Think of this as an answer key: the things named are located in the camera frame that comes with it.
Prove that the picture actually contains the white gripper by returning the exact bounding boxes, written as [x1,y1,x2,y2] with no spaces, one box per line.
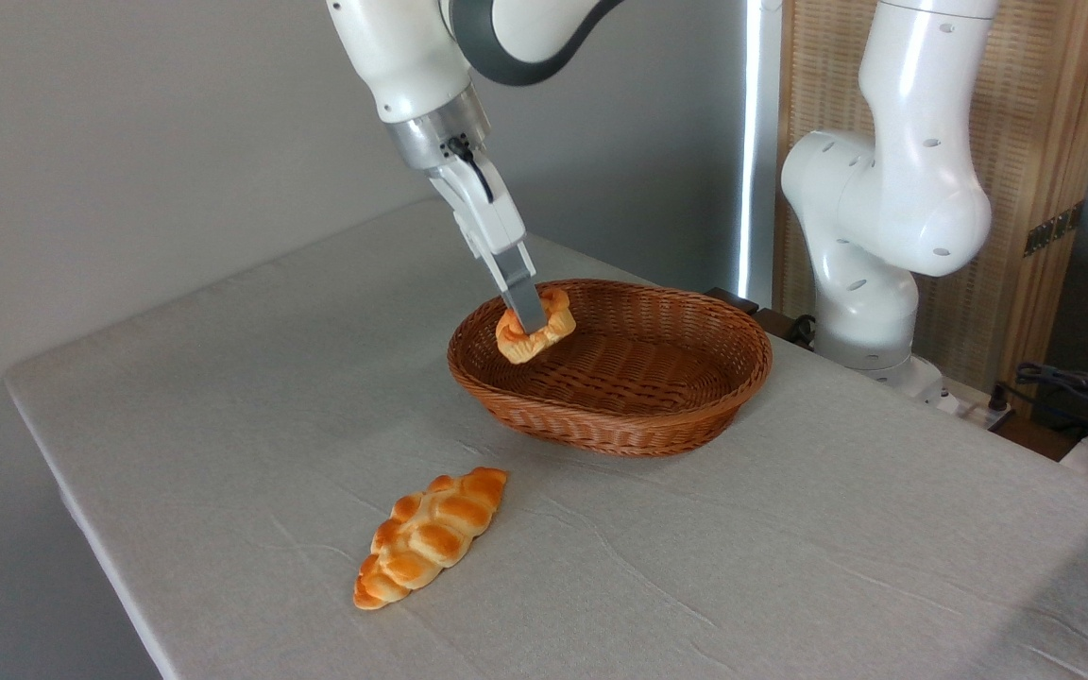
[425,153,547,335]

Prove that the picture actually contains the round knotted bread roll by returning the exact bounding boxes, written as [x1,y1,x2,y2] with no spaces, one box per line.
[494,286,578,366]

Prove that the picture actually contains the brown wicker oval basket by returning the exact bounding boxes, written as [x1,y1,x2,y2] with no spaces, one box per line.
[447,279,774,459]

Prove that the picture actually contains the long braided bread loaf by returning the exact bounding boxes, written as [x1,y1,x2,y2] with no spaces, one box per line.
[353,467,510,611]

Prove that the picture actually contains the grey-white tablecloth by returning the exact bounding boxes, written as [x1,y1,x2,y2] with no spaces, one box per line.
[4,196,1088,680]

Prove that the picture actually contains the dark metal screen hinge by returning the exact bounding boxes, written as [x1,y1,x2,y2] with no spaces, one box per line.
[1023,199,1087,258]

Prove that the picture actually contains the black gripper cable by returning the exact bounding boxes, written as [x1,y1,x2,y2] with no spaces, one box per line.
[445,135,497,205]

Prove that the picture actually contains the black cable bundle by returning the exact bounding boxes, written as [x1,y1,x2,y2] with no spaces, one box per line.
[991,361,1088,447]

